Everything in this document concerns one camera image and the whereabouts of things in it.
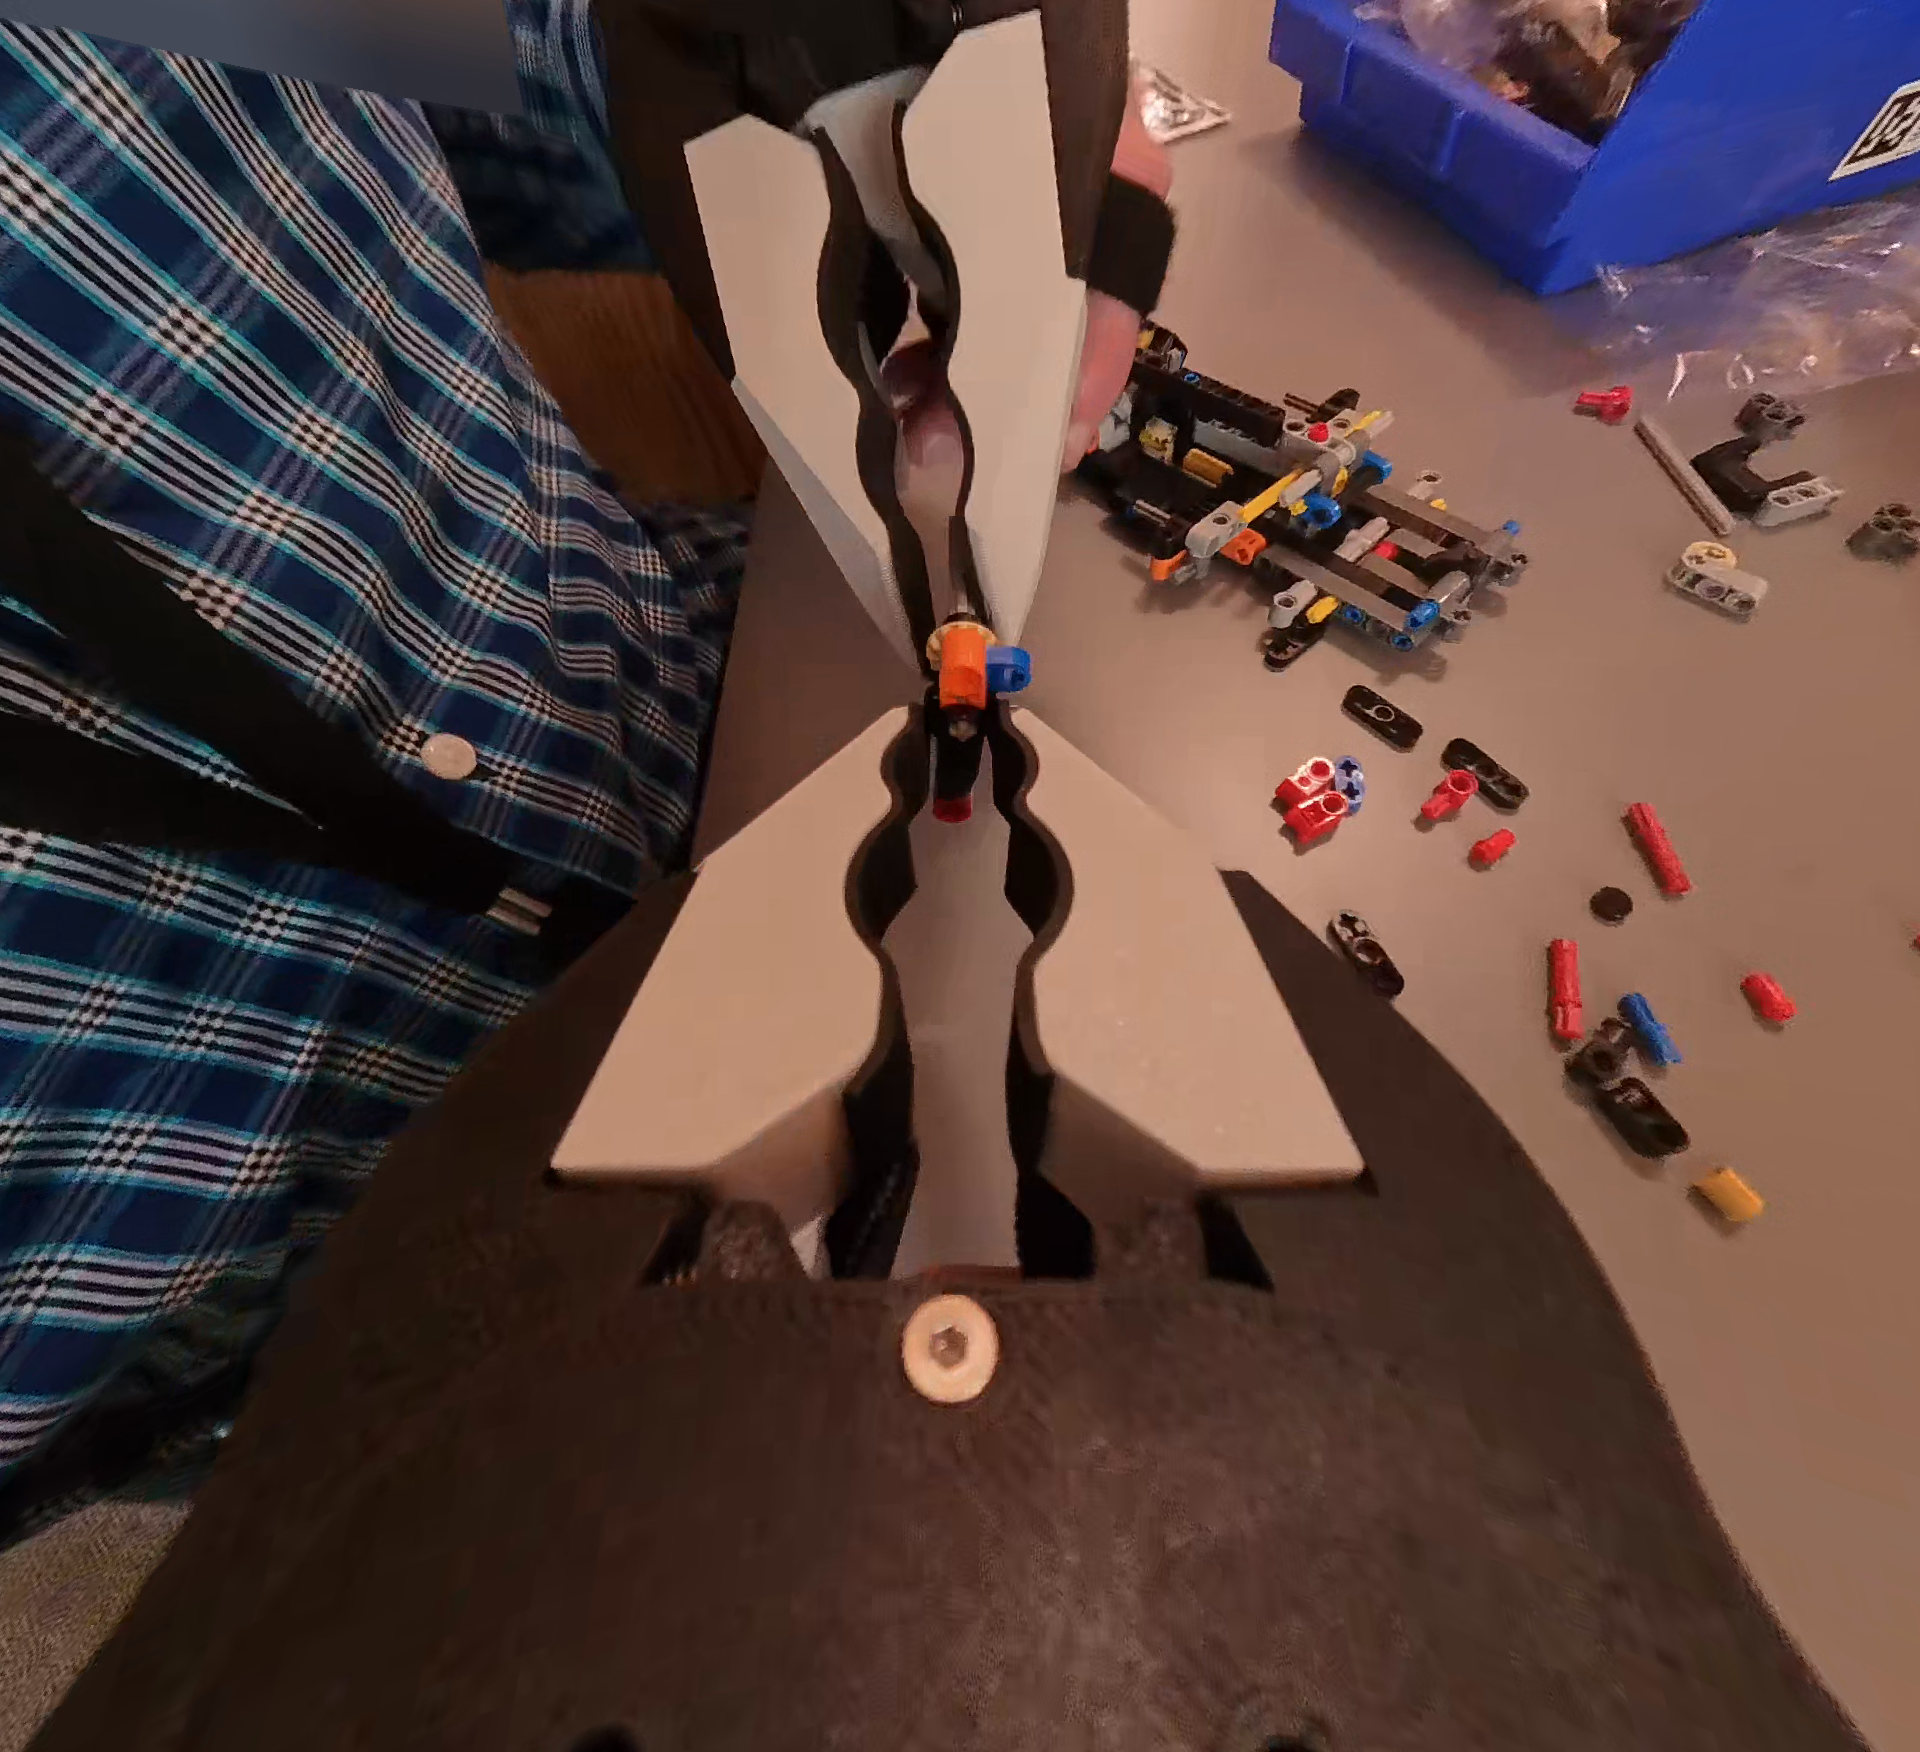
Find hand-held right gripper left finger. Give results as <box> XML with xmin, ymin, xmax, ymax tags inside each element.
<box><xmin>548</xmin><ymin>701</ymin><xmax>932</xmax><ymax>1279</ymax></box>

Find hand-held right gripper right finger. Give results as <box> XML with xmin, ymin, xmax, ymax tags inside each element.
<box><xmin>992</xmin><ymin>705</ymin><xmax>1367</xmax><ymax>1279</ymax></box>

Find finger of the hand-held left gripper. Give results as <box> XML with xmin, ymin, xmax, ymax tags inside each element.
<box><xmin>891</xmin><ymin>8</ymin><xmax>1090</xmax><ymax>651</ymax></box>
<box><xmin>681</xmin><ymin>118</ymin><xmax>947</xmax><ymax>678</ymax></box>

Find small lego axle assembly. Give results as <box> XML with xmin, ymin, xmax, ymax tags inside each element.
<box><xmin>922</xmin><ymin>613</ymin><xmax>1036</xmax><ymax>824</ymax></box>

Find scattered small lego connectors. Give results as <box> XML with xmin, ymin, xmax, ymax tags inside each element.
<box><xmin>1273</xmin><ymin>679</ymin><xmax>1801</xmax><ymax>1231</ymax></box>

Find lego car chassis model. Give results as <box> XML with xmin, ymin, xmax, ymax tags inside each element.
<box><xmin>1069</xmin><ymin>324</ymin><xmax>1535</xmax><ymax>672</ymax></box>

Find long grey lego axle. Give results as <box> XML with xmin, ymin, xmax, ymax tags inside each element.
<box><xmin>1631</xmin><ymin>412</ymin><xmax>1737</xmax><ymax>538</ymax></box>

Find black angled lego beam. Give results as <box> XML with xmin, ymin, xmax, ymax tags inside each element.
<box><xmin>1690</xmin><ymin>432</ymin><xmax>1797</xmax><ymax>512</ymax></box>

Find person's left hand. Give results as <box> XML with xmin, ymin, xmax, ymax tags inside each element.
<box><xmin>1069</xmin><ymin>121</ymin><xmax>1172</xmax><ymax>473</ymax></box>

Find small printed marker sticker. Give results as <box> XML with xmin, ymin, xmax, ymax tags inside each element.
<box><xmin>1130</xmin><ymin>56</ymin><xmax>1234</xmax><ymax>145</ymax></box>

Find person's plaid shirt torso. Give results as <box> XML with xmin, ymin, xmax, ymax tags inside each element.
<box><xmin>0</xmin><ymin>19</ymin><xmax>751</xmax><ymax>1544</ymax></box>

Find blue bin with label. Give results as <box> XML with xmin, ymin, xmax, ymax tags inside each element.
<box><xmin>1267</xmin><ymin>0</ymin><xmax>1920</xmax><ymax>298</ymax></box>

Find grey beam with tan gear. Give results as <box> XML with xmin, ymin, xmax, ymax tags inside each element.
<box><xmin>1663</xmin><ymin>540</ymin><xmax>1772</xmax><ymax>619</ymax></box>

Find clear plastic bag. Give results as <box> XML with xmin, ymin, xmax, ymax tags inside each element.
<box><xmin>1593</xmin><ymin>200</ymin><xmax>1920</xmax><ymax>396</ymax></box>

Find black shoulder strap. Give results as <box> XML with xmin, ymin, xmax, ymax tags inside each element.
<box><xmin>0</xmin><ymin>417</ymin><xmax>548</xmax><ymax>935</ymax></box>

